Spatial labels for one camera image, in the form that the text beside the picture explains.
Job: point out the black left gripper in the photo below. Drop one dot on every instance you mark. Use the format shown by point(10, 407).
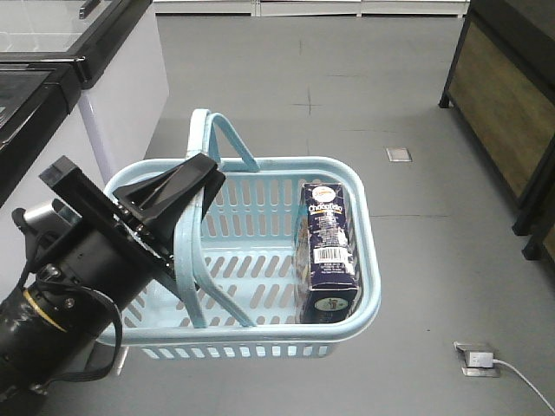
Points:
point(122, 244)

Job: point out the light blue plastic shopping basket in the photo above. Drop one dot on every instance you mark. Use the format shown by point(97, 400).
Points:
point(235, 264)

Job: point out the dark blue chocolate cookie box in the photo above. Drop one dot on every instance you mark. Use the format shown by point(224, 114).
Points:
point(327, 285)

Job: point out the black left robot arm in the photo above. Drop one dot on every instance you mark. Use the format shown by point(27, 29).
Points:
point(46, 325)

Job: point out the far white chest freezer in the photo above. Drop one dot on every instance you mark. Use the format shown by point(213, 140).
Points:
point(114, 49)

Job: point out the white chest freezer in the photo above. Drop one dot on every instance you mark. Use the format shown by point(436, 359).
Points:
point(114, 49)
point(40, 122)

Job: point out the near white chest freezer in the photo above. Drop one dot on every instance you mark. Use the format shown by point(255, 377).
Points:
point(40, 122)

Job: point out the small far floor socket plate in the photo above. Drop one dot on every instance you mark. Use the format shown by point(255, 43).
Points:
point(398, 154)

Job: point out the white shelf base row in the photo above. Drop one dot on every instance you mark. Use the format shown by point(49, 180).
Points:
point(315, 8)

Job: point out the wooden black-framed display stand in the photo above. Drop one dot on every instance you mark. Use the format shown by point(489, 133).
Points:
point(501, 81)

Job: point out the white power adapter plug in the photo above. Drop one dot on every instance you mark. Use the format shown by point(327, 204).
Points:
point(479, 359)

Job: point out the open steel floor socket box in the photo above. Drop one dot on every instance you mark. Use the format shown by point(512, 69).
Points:
point(462, 347)

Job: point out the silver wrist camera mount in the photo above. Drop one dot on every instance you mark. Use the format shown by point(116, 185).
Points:
point(47, 214)

